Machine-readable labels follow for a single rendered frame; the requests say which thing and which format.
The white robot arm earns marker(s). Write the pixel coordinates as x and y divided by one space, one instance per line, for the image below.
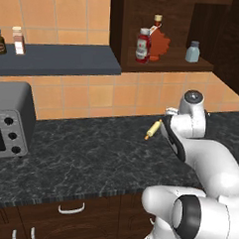
214 169

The dark wooden wall cabinet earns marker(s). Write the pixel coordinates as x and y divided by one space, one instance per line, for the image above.
174 63

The orange leaf-shaped syrup bottle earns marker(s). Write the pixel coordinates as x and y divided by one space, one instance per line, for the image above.
159 44

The yellow rolling pin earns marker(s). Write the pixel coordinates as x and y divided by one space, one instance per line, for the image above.
153 128

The grey toaster oven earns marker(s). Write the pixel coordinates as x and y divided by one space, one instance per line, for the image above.
16 112

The white and brown shaker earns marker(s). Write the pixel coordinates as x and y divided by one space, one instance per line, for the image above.
19 41

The red ketchup bottle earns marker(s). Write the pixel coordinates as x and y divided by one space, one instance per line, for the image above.
143 46

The dark wooden base cabinet door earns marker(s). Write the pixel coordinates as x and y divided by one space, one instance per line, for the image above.
0 224
131 221
79 235

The dark grey wall shelf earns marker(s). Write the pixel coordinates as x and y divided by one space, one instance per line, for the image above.
61 60

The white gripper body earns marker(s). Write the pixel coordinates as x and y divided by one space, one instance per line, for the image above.
171 111

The dark wooden drawer front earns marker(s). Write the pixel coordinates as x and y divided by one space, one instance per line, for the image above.
97 211

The brown condiment jar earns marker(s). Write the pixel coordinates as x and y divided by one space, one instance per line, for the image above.
0 45

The pale blue shaker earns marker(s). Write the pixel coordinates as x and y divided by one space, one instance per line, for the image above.
192 53

